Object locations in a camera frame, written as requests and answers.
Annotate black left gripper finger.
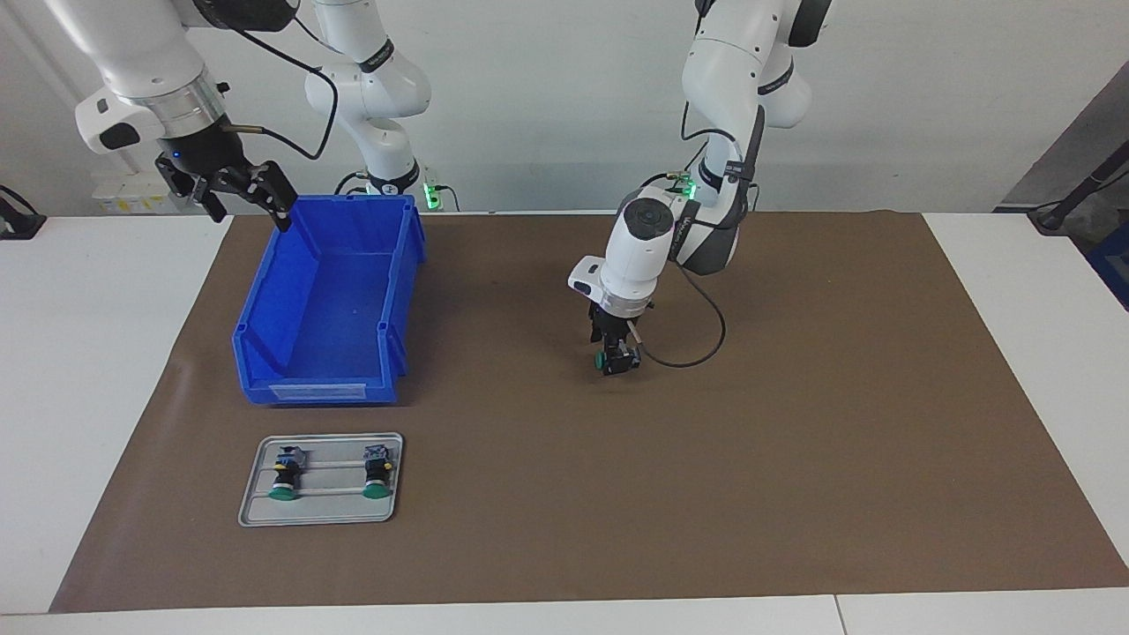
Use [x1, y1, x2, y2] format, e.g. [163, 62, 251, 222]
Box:
[606, 339, 643, 378]

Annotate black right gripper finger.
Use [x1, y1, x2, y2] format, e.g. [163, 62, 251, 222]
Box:
[155, 157, 227, 224]
[219, 161, 299, 234]

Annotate white box yellow labels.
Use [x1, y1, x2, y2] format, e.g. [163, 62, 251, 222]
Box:
[93, 172, 191, 215]

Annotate blue plastic storage bin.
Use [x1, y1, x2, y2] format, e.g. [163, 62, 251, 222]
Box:
[231, 194, 428, 407]

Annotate brown table mat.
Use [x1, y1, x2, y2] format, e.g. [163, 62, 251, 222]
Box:
[49, 210, 1129, 614]

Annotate grey metal tray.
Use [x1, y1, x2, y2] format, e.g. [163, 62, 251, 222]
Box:
[237, 432, 405, 528]

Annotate black stand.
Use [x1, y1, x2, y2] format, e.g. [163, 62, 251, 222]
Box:
[1028, 141, 1129, 235]

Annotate blue crate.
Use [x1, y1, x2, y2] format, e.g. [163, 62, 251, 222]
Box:
[1087, 225, 1129, 311]

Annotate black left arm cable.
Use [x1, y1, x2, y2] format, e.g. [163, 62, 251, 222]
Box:
[628, 97, 755, 369]

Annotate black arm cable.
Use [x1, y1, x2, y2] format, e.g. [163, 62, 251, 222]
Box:
[628, 97, 755, 369]
[190, 0, 340, 162]

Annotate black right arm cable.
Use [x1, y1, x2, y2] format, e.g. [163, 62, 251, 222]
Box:
[190, 0, 340, 162]

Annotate black clamp mount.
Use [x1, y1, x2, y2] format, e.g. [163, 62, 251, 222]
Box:
[0, 185, 47, 241]

